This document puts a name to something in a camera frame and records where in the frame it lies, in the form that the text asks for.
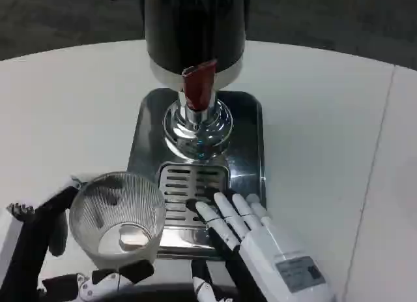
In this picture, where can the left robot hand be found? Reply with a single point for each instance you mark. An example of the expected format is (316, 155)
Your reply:
(29, 243)

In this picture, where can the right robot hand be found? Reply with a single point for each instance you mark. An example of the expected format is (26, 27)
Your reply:
(277, 250)

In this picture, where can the steel drip tray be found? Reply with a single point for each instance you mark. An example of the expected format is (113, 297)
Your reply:
(247, 145)

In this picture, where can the red tap lever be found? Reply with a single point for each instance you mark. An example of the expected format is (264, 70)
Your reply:
(198, 86)

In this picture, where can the slotted steel tray grid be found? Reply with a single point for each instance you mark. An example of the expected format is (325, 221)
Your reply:
(182, 184)

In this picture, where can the black robot torso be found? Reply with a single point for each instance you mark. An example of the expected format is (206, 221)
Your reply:
(156, 293)

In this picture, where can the clear ribbed glass cup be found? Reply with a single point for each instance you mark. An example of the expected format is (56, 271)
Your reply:
(114, 214)

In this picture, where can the black steel drink dispenser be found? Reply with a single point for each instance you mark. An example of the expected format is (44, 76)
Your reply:
(192, 24)

